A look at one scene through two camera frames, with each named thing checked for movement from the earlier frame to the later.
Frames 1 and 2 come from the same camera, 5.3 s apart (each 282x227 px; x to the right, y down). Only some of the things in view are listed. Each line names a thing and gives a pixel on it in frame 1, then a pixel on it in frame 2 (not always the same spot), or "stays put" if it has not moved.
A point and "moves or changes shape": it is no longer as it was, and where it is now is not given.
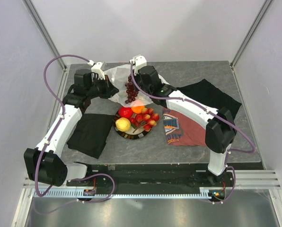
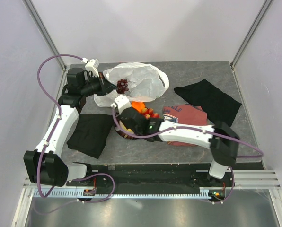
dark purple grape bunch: [130, 91] → [122, 86]
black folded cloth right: [209, 93] stays put
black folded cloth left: [90, 134] stays put
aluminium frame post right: [251, 32] stays put
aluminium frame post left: [35, 17] stays put
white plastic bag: [118, 74] moves or changes shape
